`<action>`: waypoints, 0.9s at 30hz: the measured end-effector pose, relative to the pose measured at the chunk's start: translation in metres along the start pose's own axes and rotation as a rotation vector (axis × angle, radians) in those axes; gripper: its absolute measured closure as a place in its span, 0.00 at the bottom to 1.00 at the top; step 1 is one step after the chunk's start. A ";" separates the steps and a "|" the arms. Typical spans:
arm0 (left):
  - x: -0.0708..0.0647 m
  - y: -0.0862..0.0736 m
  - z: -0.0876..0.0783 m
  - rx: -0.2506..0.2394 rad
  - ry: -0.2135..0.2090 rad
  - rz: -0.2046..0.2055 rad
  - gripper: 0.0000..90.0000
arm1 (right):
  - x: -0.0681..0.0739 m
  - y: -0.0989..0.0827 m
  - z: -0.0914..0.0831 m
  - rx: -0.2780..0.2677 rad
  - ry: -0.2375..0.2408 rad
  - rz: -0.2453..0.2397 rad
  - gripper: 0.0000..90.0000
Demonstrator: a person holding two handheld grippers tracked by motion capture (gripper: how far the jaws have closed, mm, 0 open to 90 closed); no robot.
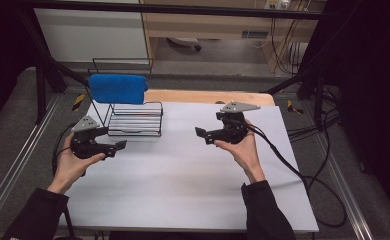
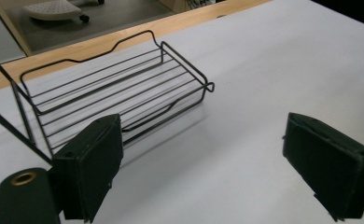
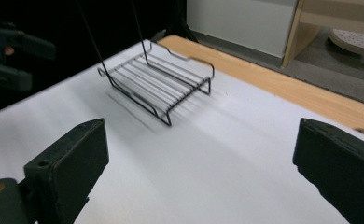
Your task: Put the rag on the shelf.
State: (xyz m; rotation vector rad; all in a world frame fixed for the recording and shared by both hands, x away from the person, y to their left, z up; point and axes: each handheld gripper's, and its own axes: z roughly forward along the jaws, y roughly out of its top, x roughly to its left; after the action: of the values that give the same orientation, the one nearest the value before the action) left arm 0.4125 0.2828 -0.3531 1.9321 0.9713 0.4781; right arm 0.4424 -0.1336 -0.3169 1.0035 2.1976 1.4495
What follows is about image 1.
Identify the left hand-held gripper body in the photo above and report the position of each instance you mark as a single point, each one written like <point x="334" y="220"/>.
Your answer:
<point x="83" y="141"/>

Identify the yellow black striped tape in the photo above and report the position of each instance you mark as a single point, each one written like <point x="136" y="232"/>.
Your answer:
<point x="294" y="107"/>
<point x="78" y="102"/>

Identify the black metal frame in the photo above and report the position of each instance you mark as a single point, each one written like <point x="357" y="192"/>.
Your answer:
<point x="183" y="10"/>

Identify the white chair base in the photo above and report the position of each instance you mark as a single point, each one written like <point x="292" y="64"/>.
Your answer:
<point x="184" y="41"/>

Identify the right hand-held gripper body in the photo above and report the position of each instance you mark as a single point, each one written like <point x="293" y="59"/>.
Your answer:
<point x="233" y="128"/>

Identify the person's left hand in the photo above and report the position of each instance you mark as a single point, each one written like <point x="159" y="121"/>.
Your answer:
<point x="68" y="166"/>

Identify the person's right hand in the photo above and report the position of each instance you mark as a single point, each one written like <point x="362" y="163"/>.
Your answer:
<point x="246" y="153"/>

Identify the white cabinet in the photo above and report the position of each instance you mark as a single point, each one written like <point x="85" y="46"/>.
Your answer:
<point x="89" y="33"/>

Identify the wooden desk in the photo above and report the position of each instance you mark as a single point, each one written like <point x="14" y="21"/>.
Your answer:
<point x="216" y="25"/>

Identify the aluminium rail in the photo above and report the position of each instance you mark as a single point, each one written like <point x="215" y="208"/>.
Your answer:
<point x="348" y="196"/>
<point x="14" y="170"/>

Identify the white power strip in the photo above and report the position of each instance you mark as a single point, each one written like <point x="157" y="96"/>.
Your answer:
<point x="277" y="4"/>

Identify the wooden board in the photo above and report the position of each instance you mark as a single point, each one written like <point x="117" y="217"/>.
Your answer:
<point x="199" y="96"/>

